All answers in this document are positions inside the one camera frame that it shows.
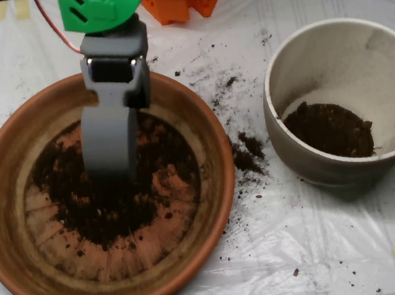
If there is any dark soil pile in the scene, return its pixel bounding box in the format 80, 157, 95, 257
27, 114, 204, 259

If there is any dark soil heap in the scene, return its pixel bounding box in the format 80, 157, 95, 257
281, 94, 378, 168

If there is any spilled soil clump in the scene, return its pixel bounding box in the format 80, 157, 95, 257
230, 128, 269, 176

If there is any terracotta plant saucer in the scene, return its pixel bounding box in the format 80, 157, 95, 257
0, 52, 253, 295

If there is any white plant pot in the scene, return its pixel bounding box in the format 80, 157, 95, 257
253, 10, 395, 197

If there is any clear plastic cover sheet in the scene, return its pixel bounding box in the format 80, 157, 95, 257
0, 0, 395, 295

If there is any red and white servo cable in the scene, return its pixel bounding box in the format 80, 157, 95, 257
32, 0, 84, 61

